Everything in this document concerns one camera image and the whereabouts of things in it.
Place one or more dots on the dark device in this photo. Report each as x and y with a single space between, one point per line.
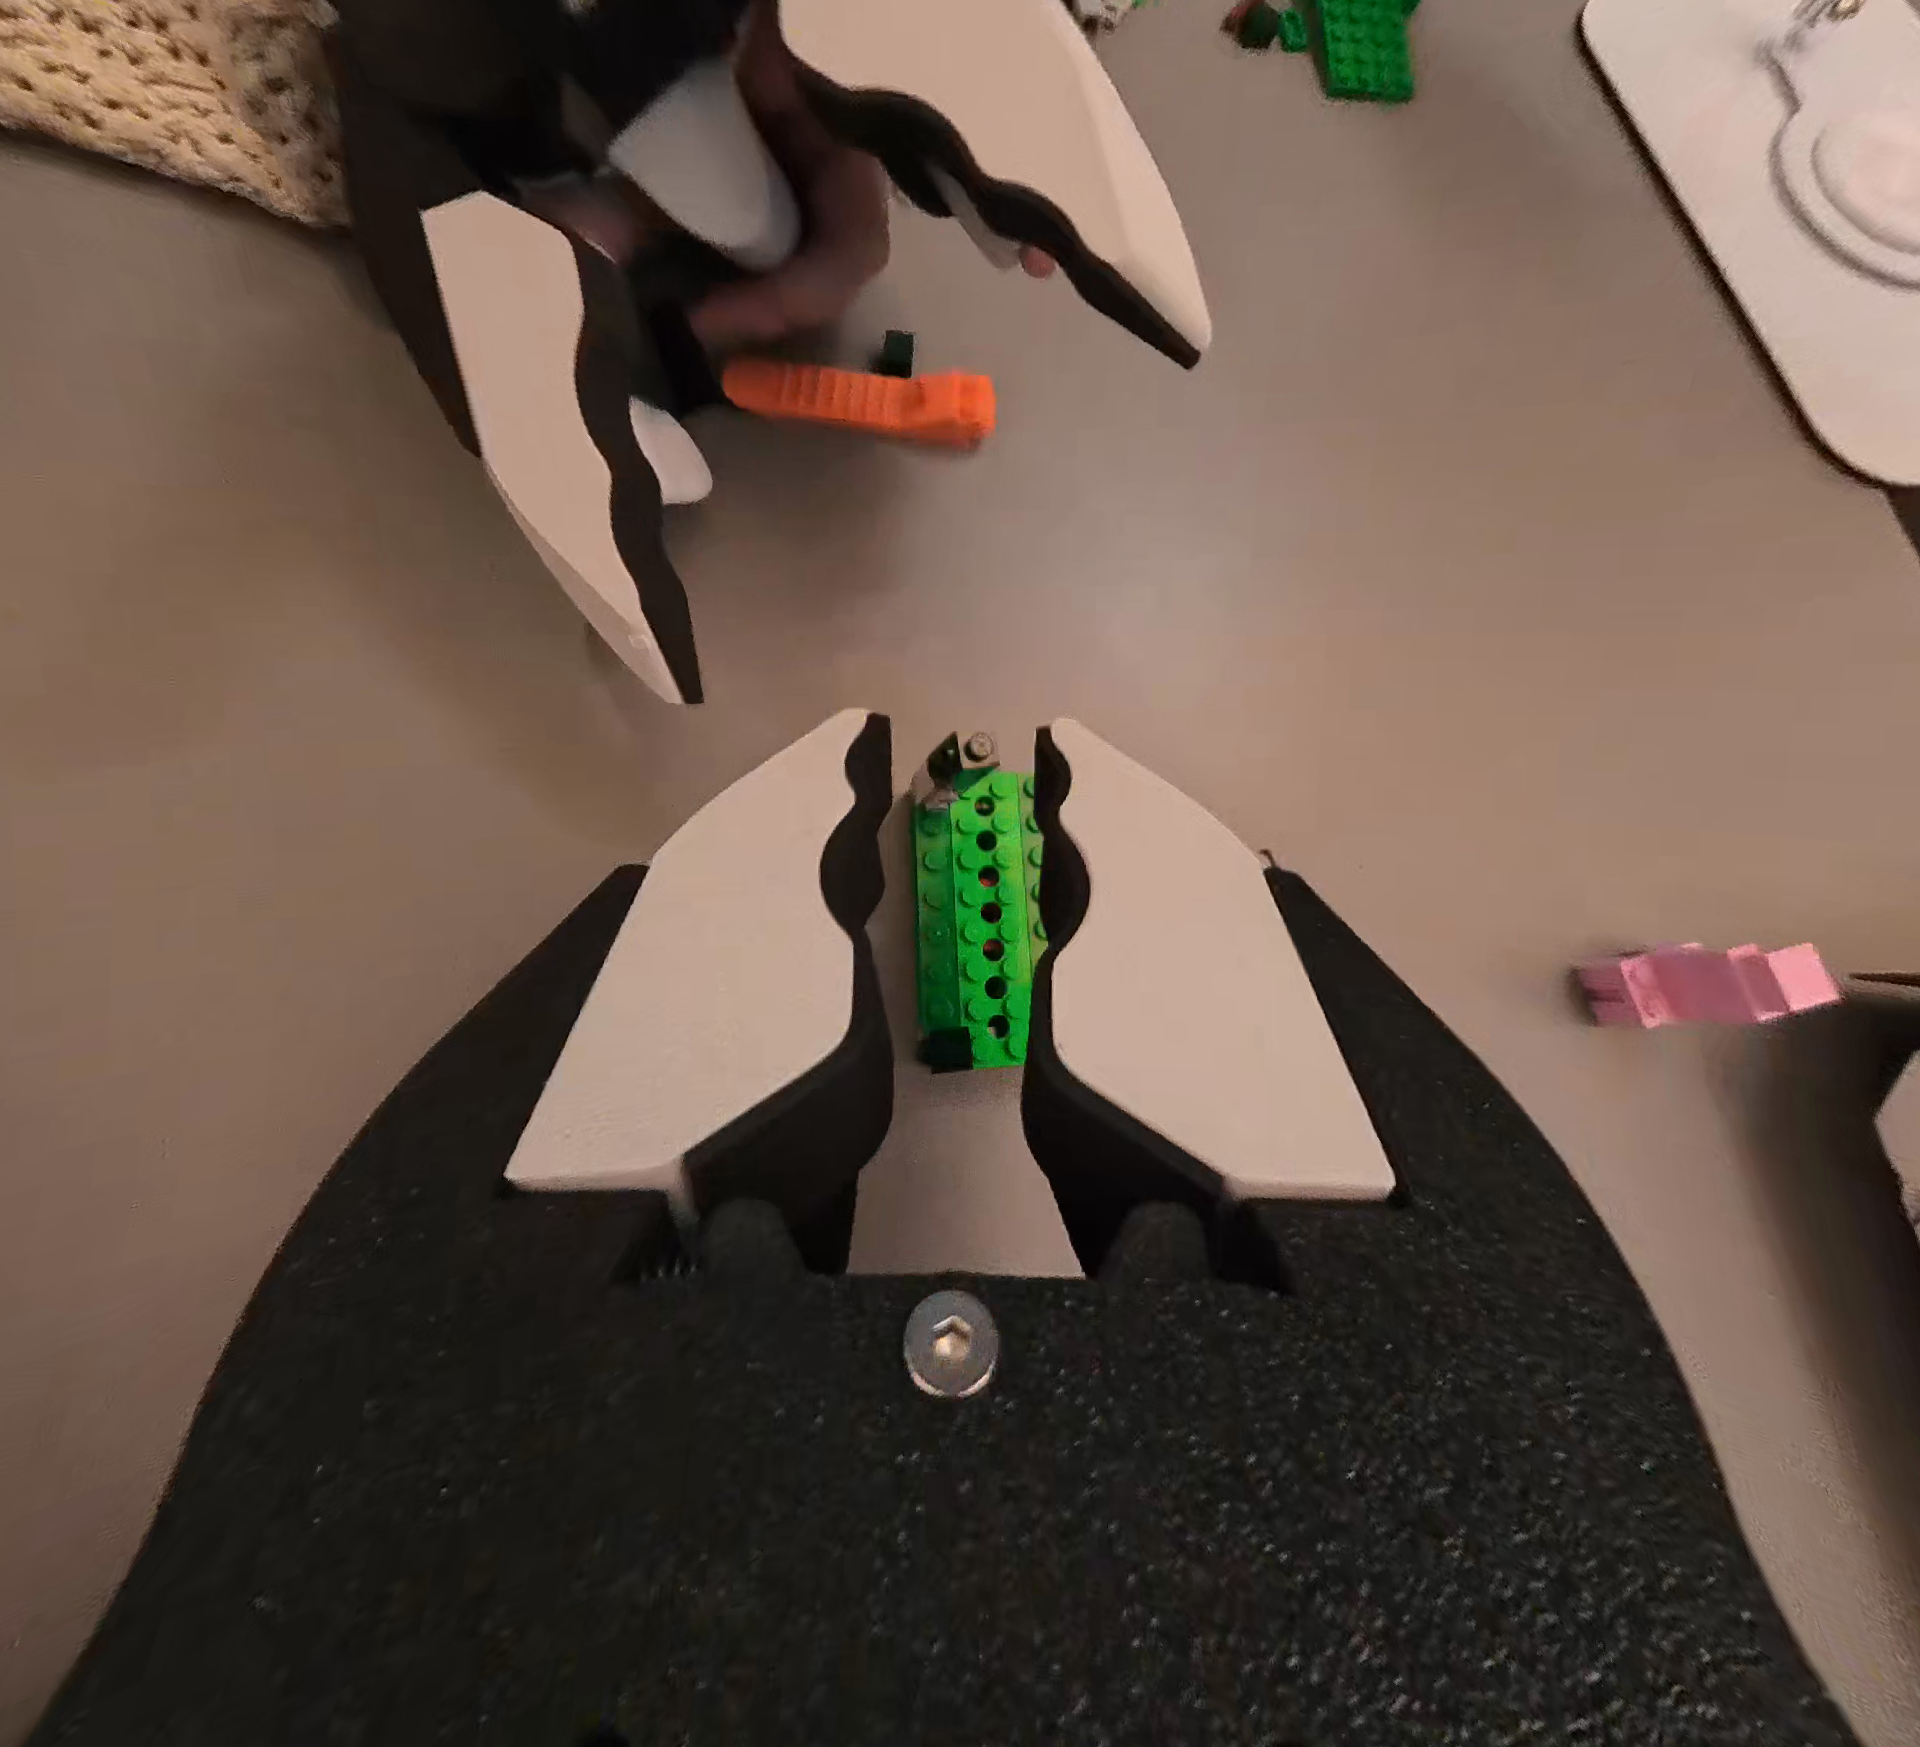
1892 1027

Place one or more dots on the pink lego piece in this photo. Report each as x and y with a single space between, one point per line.
1711 985

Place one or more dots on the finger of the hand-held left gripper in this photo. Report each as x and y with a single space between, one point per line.
961 22
525 367

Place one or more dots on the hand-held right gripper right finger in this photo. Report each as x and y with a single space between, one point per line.
1201 1013

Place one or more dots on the small dark green lego brick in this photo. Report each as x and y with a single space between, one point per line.
897 350

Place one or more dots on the person's left hand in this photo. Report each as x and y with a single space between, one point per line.
839 232

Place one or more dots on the orange brick separator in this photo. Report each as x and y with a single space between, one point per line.
839 397

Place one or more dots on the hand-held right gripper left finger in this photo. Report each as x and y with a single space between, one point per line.
705 997

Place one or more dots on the green lego assembly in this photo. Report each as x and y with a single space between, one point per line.
975 937

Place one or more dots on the large green lego plate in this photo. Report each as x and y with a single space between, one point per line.
1358 15

